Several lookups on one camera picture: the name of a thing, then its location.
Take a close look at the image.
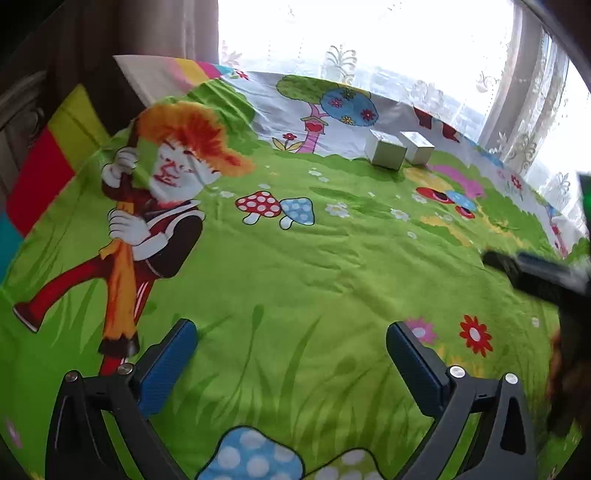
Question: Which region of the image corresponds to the small white cube box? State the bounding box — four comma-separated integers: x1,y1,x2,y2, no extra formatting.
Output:
399,131,436,166
365,130,408,169

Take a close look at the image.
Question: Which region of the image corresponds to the green cartoon printed blanket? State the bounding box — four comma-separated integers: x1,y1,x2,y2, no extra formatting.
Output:
0,54,591,480

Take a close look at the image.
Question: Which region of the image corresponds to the brown patterned curtain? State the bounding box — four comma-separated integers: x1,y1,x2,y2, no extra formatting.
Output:
46,0,220,109

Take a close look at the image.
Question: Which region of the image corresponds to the white lace sheer curtain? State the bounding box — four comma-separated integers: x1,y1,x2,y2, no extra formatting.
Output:
219,0,591,232

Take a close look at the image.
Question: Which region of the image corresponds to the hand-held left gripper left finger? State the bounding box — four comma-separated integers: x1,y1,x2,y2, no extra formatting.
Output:
45,318,199,480

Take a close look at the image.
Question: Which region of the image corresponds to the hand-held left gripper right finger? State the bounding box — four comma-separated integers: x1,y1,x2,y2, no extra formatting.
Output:
386,322,539,480

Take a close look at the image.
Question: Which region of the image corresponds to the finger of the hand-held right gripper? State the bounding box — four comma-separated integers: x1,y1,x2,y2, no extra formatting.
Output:
482,250,591,306
516,251,589,283

